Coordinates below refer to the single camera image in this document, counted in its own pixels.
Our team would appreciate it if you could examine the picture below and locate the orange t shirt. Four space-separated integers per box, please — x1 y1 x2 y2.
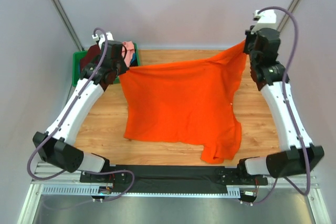
120 42 247 164

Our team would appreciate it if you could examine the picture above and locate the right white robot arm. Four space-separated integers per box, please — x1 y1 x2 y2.
239 26 324 178

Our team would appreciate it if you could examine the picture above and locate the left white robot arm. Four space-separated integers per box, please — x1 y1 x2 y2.
33 40 129 173

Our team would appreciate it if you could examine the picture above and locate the blue t shirt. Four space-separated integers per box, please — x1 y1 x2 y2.
130 53 138 67

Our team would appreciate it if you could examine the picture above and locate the maroon t shirt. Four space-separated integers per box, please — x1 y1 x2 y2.
79 45 117 91

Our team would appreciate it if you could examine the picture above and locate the pink t shirt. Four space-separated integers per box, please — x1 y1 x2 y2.
122 41 135 67

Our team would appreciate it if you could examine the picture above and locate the green plastic bin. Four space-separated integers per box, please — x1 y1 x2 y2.
72 42 141 87

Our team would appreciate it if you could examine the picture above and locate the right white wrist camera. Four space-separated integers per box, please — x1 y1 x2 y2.
251 9 277 34

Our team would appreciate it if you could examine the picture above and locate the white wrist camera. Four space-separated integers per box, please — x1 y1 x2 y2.
92 32 114 48
251 9 277 34

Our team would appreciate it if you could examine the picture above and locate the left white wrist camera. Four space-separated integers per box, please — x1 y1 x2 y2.
92 32 114 48

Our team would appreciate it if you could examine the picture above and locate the left aluminium frame post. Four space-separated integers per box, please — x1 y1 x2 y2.
51 0 84 51

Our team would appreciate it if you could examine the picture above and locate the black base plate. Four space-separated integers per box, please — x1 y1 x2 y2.
80 165 268 191

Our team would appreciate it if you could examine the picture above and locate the grey slotted cable duct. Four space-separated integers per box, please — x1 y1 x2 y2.
42 184 257 199

